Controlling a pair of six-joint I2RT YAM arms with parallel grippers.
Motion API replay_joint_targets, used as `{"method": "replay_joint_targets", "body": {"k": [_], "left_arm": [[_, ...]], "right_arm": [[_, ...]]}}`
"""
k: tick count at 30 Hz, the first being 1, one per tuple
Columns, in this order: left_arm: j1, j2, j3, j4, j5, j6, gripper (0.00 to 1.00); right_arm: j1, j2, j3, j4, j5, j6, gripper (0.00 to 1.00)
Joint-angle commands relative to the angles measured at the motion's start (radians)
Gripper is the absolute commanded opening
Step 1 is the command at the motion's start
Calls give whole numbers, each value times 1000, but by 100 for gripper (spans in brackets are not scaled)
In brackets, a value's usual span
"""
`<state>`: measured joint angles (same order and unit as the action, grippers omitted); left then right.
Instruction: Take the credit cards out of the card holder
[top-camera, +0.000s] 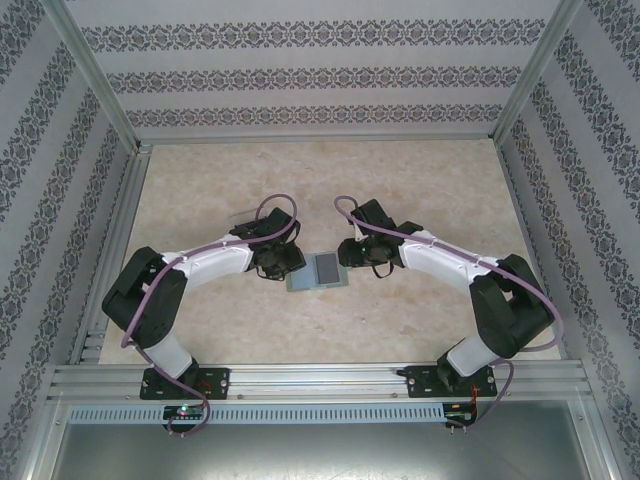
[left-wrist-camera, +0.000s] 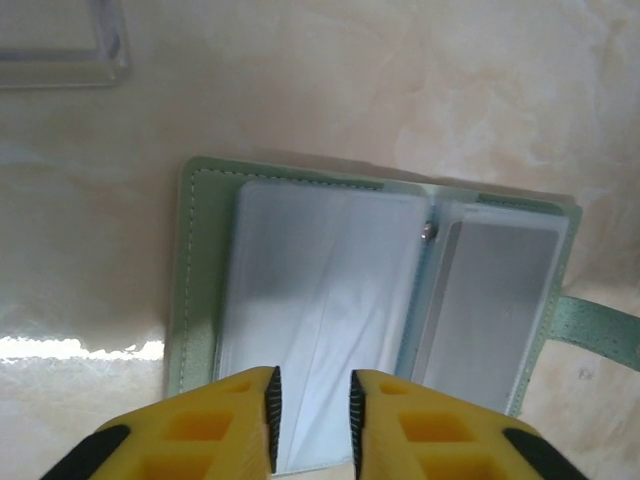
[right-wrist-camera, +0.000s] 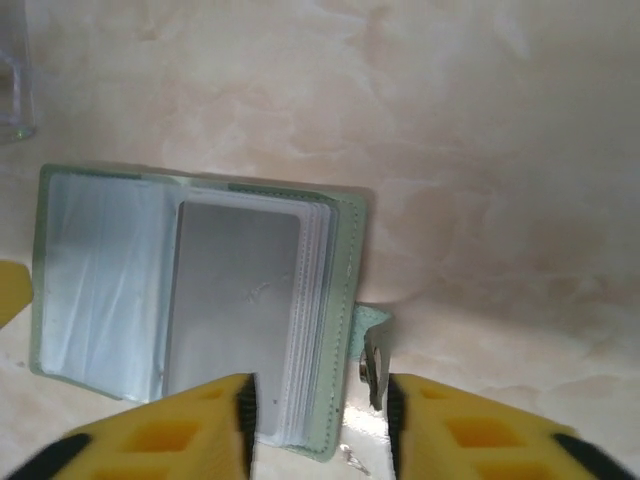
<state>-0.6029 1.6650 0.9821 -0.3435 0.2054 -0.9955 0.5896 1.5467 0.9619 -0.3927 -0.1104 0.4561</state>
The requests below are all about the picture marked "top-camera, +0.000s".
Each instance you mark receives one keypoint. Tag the green card holder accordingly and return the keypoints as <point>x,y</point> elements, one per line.
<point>302,280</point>

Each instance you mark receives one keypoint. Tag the clear plastic box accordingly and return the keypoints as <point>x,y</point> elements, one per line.
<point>242,216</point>

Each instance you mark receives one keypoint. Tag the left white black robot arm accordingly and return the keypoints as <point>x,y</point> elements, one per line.
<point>215,260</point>

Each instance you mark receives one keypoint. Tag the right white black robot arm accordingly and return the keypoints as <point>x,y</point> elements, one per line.
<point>430,260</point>

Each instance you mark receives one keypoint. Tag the left controller board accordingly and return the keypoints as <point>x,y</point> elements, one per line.
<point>185,412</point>

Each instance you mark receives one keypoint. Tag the controller board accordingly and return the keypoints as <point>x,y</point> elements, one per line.
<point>185,412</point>
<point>460,415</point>

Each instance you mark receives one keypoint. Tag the right controller board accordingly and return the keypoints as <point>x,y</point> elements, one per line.
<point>460,415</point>

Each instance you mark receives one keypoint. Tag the sheet metal tray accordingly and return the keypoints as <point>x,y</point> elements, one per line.
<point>320,452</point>

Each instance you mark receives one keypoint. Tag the aluminium mounting rail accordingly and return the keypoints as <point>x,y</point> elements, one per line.
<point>320,382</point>

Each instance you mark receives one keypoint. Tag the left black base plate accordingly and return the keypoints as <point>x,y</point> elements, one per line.
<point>215,382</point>

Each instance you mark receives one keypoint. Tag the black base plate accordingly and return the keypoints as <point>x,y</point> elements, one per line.
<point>425,382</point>
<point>215,382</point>

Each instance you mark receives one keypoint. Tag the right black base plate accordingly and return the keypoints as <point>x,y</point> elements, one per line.
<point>425,382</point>

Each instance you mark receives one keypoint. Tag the aluminium side rail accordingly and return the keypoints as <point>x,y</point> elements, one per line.
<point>112,250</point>

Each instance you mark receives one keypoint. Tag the aluminium frame post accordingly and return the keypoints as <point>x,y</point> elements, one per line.
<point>535,75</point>
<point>95,75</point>

